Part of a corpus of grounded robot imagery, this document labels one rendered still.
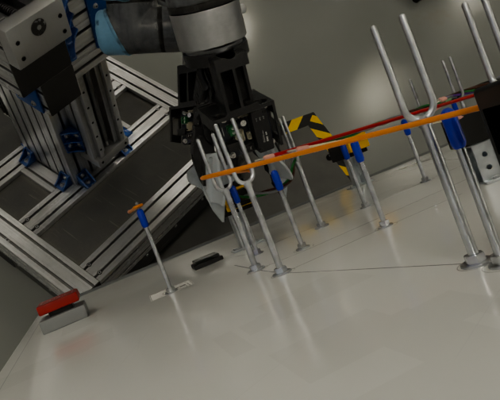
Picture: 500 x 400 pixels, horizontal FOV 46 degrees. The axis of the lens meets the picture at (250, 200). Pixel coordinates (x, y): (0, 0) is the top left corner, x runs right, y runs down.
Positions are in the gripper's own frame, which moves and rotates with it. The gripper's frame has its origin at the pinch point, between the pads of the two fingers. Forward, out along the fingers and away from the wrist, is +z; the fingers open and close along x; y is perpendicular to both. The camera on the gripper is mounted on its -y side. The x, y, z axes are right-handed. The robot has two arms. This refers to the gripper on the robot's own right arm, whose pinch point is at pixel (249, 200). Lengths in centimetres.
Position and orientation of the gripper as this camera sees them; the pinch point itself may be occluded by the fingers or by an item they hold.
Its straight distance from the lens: 73.5
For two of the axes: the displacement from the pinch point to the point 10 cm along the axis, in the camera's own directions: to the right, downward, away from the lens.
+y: 3.5, 3.6, -8.7
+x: 9.1, -3.5, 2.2
